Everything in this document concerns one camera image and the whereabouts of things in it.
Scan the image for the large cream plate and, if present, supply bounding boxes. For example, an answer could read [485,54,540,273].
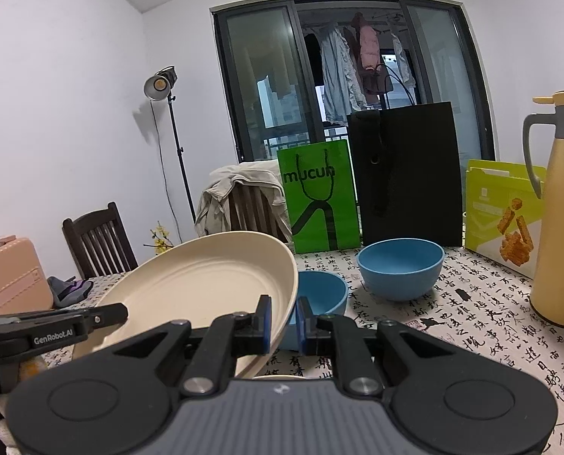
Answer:
[64,231,298,386]

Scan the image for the gloved left hand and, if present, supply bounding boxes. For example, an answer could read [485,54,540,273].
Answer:
[0,355,47,454]

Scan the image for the middle blue bowl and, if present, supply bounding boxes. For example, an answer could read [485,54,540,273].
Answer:
[279,270,349,351]

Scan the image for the blue bowl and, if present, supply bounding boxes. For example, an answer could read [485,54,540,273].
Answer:
[279,270,349,351]
[356,238,445,302]

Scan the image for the pink suitcase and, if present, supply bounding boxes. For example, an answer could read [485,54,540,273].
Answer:
[0,235,53,315]

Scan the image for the grey purple cloth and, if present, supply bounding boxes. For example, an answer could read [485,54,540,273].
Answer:
[47,276,94,309]

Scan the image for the far blue bowl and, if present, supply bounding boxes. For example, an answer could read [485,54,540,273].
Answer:
[356,238,445,302]

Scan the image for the yellow flower branch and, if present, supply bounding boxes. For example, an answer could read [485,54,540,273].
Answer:
[144,223,174,255]

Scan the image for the beige jacket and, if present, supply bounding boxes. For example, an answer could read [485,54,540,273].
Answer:
[195,160,292,243]

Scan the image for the green mucun paper bag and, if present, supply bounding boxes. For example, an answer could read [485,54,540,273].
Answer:
[278,140,361,254]

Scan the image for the chair with beige jacket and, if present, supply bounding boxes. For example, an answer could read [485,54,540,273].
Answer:
[227,184,286,242]

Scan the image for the dark wooden chair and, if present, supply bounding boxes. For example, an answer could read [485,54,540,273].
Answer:
[62,201,138,278]

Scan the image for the calligraphy print tablecloth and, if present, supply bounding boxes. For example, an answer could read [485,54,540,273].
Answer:
[39,244,564,455]

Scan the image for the black paper bag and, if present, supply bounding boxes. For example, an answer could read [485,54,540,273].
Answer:
[348,102,463,246]

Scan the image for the green snack box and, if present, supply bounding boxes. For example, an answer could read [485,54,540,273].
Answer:
[465,159,543,278]

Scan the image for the yellow thermos jug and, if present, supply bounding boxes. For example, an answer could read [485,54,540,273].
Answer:
[523,91,564,326]

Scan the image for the studio lamp on stand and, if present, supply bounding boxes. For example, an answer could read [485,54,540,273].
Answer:
[142,64,198,226]

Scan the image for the dark framed window door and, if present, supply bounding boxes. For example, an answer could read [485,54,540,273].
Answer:
[214,0,495,161]

